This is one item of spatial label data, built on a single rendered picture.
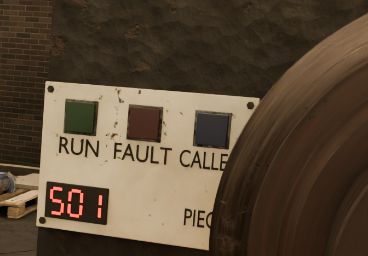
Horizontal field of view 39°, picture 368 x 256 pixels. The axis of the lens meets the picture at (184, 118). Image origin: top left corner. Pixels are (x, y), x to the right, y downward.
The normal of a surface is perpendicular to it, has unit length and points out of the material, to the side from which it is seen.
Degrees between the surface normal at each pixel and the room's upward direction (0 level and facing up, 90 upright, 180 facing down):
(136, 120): 90
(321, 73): 90
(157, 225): 90
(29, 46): 90
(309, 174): 69
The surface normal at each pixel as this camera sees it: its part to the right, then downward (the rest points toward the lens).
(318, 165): -0.84, -0.46
